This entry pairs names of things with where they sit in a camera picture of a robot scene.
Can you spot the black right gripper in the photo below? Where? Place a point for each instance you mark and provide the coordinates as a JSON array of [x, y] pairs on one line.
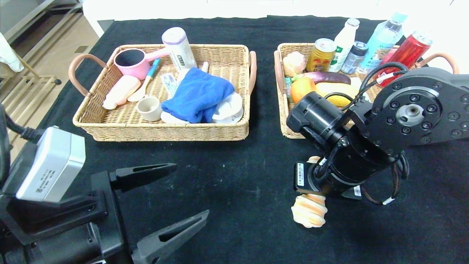
[[301, 176]]

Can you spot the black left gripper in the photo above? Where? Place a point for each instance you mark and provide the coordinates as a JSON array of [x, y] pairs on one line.
[[110, 212]]

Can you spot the striped bread roll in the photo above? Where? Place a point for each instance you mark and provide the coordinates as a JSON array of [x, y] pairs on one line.
[[309, 212]]

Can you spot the round orange fruit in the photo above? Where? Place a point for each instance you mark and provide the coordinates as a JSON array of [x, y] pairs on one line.
[[302, 88]]

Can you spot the yellow oblong fruit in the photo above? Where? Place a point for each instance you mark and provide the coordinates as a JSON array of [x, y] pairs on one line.
[[337, 90]]

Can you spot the blue microfibre towel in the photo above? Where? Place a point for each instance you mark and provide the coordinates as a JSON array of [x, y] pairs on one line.
[[198, 95]]

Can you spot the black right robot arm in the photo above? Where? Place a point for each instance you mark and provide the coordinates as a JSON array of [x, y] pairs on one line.
[[410, 110]]

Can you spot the wicker basket with food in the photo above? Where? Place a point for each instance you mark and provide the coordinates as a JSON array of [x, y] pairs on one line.
[[289, 124]]

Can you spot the wicker basket with utensils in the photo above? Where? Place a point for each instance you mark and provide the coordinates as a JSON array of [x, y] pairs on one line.
[[227, 58]]

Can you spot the white soap bar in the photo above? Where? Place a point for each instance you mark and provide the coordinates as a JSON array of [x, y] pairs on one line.
[[170, 118]]

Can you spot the green gum pack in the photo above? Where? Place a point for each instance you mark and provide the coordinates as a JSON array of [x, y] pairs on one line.
[[287, 88]]

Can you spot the white plastic bowl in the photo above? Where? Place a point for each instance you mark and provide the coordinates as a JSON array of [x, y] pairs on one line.
[[229, 108]]

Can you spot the purple eggplant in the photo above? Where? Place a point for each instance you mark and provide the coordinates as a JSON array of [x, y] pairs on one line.
[[329, 77]]

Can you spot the green white candy box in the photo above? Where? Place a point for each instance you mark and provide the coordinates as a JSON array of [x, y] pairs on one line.
[[356, 82]]

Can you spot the pink yellow cupcake toy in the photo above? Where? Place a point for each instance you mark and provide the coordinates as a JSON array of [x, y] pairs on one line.
[[295, 62]]

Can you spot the yellow drink can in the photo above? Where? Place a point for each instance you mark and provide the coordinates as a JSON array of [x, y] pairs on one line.
[[320, 58]]

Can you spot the pink lotion bottle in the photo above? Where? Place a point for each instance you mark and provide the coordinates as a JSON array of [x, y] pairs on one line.
[[122, 90]]

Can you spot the clear cutlery case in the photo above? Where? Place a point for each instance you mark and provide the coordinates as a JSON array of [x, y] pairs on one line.
[[169, 82]]

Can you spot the small grey capped bottle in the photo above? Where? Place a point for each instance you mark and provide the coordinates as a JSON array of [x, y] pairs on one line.
[[353, 58]]

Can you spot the small cream cup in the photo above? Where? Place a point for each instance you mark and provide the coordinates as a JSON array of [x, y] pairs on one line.
[[182, 75]]

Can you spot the pink saucepan cup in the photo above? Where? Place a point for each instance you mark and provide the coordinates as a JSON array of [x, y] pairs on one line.
[[141, 71]]

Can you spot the white milk bottle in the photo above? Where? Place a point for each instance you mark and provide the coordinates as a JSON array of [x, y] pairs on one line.
[[344, 44]]

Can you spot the white pen pink tip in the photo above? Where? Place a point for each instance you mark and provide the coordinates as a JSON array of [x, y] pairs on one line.
[[205, 66]]

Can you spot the clear water bottle blue cap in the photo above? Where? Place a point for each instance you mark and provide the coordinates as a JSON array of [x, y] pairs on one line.
[[381, 44]]

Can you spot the beige tumbler purple lid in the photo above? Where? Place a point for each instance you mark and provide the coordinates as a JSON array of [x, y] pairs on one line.
[[181, 51]]

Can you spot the red drink can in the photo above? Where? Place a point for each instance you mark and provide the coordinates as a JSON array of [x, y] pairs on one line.
[[410, 53]]

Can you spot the wooden rolling rack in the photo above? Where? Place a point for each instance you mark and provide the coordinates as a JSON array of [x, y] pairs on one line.
[[22, 95]]

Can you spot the white table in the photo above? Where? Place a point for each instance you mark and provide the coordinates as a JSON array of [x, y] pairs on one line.
[[106, 11]]

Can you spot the grey framed low platform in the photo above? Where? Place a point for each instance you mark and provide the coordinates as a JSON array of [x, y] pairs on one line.
[[51, 22]]

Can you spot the white hanging cloth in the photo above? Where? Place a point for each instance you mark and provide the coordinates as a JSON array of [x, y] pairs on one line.
[[9, 53]]

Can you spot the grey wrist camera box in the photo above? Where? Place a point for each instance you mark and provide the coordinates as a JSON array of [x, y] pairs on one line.
[[51, 165]]

